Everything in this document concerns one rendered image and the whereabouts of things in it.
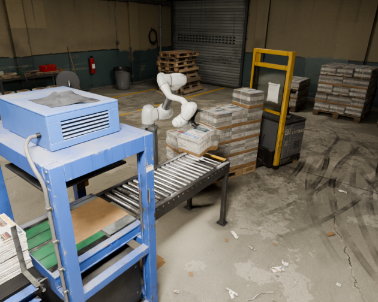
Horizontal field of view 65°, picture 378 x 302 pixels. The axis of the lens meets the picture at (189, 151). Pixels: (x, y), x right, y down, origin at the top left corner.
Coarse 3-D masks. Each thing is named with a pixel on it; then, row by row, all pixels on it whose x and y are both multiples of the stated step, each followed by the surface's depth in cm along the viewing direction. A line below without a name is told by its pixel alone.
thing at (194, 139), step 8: (184, 128) 307; (192, 128) 306; (184, 136) 298; (192, 136) 293; (200, 136) 292; (208, 136) 300; (184, 144) 306; (192, 144) 298; (200, 144) 294; (200, 152) 299
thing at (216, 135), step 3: (204, 126) 314; (207, 126) 320; (213, 129) 305; (216, 129) 312; (213, 132) 306; (216, 132) 311; (219, 132) 315; (213, 135) 308; (216, 135) 314; (219, 135) 317; (213, 138) 310; (216, 138) 314; (219, 138) 319; (213, 141) 312; (216, 141) 317; (213, 144) 314; (216, 144) 319
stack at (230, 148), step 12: (168, 132) 400; (228, 132) 420; (240, 132) 433; (228, 144) 426; (240, 144) 442; (168, 156) 414; (204, 156) 408; (240, 156) 451; (240, 168) 460; (216, 180) 439
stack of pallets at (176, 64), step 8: (160, 56) 998; (168, 56) 985; (176, 56) 963; (184, 56) 991; (192, 56) 1034; (160, 64) 1011; (168, 64) 988; (176, 64) 972; (184, 64) 1012; (192, 64) 1048; (160, 72) 1019; (168, 72) 1000; (192, 72) 1056; (184, 88) 1048
